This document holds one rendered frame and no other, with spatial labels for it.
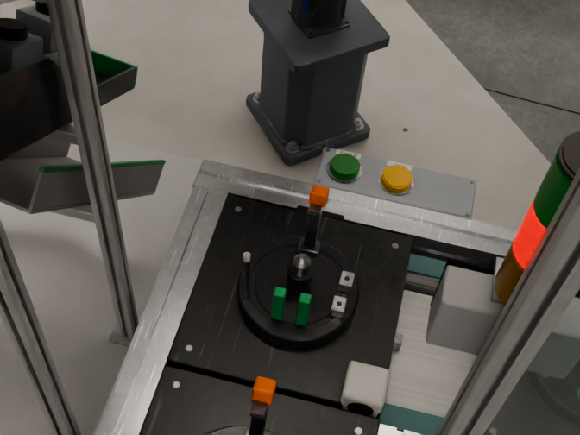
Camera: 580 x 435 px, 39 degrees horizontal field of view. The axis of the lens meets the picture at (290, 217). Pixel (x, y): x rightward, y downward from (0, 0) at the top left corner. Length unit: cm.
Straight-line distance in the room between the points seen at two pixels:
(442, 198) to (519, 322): 49
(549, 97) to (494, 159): 144
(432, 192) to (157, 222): 38
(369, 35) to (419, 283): 34
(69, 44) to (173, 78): 68
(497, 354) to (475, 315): 4
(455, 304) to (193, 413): 35
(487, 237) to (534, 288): 50
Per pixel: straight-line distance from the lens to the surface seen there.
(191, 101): 130
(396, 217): 106
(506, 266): 63
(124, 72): 83
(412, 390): 98
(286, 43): 110
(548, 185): 55
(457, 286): 67
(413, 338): 101
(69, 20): 66
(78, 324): 108
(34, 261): 114
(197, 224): 103
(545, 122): 264
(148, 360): 93
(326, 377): 91
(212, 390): 90
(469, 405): 74
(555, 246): 54
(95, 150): 76
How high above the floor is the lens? 179
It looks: 53 degrees down
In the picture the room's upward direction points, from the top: 6 degrees clockwise
